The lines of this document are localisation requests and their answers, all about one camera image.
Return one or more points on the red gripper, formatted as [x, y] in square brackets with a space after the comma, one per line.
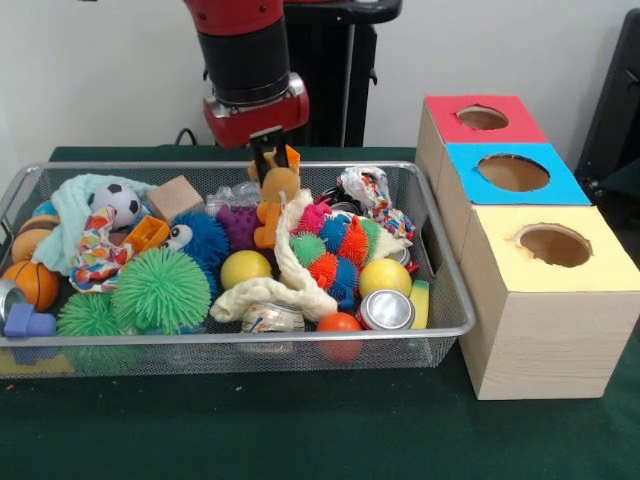
[255, 115]

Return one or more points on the tan plush dog toy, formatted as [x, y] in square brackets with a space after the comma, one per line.
[280, 185]

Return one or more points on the orange plastic tray block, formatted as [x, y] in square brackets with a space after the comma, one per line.
[265, 232]

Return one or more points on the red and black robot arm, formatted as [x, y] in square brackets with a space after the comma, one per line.
[245, 50]

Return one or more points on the wooden box with three holes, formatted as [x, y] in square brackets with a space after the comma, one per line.
[540, 340]

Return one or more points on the blue furry googly-eyed toy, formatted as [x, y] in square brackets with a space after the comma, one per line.
[202, 245]

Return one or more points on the yellow ball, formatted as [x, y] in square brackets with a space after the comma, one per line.
[385, 277]
[246, 268]

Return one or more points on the cream waffle cloth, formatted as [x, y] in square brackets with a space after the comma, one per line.
[290, 285]

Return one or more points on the small soccer ball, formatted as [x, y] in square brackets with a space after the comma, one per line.
[115, 203]

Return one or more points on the large green spiky ball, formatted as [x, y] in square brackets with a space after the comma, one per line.
[162, 290]

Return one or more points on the colourful polka-dot cloth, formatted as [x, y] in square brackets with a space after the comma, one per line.
[95, 255]

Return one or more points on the mint green cloth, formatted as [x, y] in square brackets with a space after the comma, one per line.
[70, 215]

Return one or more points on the green spiky googly-eyed toy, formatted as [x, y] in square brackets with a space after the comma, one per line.
[88, 315]

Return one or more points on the green cloth table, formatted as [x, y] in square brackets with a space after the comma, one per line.
[300, 430]

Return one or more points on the black floor stand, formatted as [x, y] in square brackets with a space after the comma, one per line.
[615, 110]

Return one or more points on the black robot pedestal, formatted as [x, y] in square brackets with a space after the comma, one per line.
[340, 80]

